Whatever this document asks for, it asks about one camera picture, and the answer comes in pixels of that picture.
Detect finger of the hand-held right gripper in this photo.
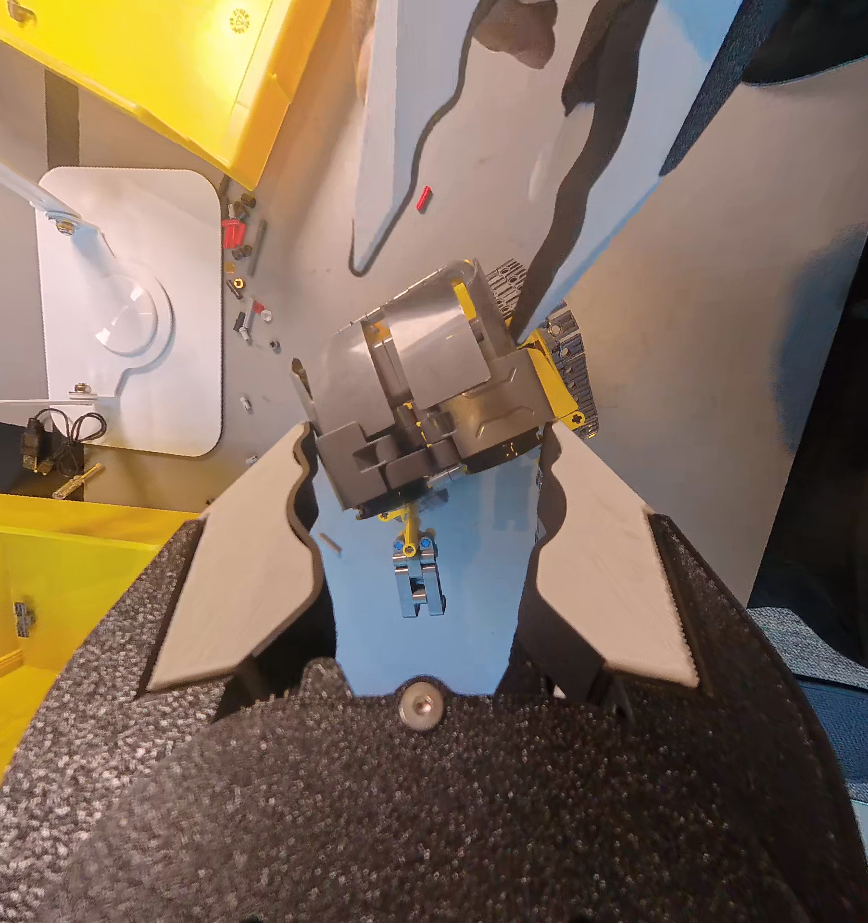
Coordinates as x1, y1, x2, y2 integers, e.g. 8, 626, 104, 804
514, 0, 745, 330
351, 0, 481, 278

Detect black cable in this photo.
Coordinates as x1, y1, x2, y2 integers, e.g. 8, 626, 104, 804
23, 409, 110, 474

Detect yellow plastic bin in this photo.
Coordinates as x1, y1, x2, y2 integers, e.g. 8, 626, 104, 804
0, 494, 204, 794
0, 0, 334, 191

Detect grey toy robot head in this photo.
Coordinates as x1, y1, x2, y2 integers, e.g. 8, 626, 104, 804
290, 260, 557, 517

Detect white book stand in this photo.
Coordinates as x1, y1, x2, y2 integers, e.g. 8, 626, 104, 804
0, 137, 227, 460

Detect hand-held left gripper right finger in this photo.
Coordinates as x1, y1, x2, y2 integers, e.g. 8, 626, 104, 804
521, 430, 703, 690

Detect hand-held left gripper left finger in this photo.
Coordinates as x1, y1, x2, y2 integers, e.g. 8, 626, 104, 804
143, 422, 327, 693

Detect yellow tracked toy robot body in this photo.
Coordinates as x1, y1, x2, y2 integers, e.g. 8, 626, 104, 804
384, 257, 605, 621

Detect person's right hand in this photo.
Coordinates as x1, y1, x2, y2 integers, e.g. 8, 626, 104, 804
470, 0, 562, 69

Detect scattered small building pieces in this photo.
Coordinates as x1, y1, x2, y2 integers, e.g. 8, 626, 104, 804
211, 181, 348, 556

